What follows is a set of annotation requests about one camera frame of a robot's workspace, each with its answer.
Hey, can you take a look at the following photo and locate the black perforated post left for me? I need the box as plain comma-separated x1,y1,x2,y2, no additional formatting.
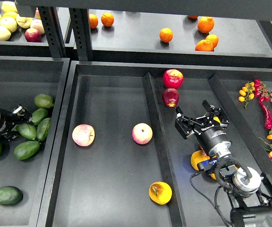
38,6,66,58

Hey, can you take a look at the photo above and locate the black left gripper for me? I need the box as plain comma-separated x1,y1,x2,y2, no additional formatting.
0,105,32,143

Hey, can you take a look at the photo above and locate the green avocado centre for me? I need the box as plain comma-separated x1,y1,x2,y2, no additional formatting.
30,108,48,126

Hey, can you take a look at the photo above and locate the dark green avocado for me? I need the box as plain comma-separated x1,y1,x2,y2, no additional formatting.
37,118,51,141

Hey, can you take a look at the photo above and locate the yellow pear with stem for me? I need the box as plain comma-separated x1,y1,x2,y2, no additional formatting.
213,116,221,123

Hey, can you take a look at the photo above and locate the pale yellow apple centre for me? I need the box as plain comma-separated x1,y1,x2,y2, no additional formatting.
0,17,17,33

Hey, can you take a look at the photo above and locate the pink apple left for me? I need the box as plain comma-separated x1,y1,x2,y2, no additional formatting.
72,124,95,147

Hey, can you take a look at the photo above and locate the bright red apple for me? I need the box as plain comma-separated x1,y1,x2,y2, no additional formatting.
162,69,184,89

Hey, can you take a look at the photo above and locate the red cherry tomato bunch top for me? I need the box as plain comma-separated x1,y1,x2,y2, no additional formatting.
254,79,269,103

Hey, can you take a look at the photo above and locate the green avocado top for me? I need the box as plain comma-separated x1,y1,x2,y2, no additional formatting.
34,94,54,109

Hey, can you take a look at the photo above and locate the yellow pear with brown spot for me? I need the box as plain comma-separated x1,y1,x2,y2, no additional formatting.
149,182,172,205

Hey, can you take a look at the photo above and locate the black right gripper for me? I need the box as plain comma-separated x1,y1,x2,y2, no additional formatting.
175,100,231,157

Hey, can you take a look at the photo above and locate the large orange upper right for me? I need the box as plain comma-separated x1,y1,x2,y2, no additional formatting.
197,17,215,34

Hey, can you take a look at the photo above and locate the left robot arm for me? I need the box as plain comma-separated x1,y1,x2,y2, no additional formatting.
0,105,33,143

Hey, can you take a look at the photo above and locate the pale pink apple shelf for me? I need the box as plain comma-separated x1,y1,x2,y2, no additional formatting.
30,19,45,35

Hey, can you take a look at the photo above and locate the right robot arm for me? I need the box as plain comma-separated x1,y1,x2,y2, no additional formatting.
175,100,272,227

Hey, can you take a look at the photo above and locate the orange centre shelf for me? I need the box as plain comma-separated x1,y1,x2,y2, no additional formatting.
159,28,173,43

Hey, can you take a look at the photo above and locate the red apple on shelf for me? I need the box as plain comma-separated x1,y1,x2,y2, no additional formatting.
25,28,42,43

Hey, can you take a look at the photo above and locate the yellow pear left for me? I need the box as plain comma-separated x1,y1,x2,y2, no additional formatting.
190,149,210,171

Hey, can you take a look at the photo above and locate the dark avocado left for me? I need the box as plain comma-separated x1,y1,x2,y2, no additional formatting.
13,141,41,160

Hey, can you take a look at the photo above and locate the red chili pepper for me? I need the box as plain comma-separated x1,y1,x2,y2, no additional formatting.
259,97,272,130

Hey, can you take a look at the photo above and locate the yellow pear lower centre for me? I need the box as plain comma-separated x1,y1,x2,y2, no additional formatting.
210,173,216,180

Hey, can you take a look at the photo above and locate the orange right small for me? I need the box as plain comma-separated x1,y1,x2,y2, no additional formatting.
206,34,219,48

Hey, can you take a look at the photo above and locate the green avocado by rim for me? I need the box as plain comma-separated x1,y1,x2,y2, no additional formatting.
12,123,37,140

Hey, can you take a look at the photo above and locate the orange front right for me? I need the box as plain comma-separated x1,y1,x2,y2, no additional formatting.
195,39,214,52

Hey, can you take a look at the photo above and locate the dark avocado lower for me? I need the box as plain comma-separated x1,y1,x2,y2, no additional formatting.
0,186,23,205

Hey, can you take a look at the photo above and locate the orange cherry tomato bunch left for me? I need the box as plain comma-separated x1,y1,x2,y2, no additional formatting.
238,81,255,109

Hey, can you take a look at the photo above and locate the pale yellow apple front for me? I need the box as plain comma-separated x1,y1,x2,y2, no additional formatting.
0,26,11,41

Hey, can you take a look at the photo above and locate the black divided centre tray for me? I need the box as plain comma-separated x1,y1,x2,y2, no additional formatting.
37,61,272,227

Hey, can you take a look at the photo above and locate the pink apple centre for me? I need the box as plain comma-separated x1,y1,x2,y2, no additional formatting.
132,123,153,145

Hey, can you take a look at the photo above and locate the dark red apple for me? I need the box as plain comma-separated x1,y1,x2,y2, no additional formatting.
162,88,179,107

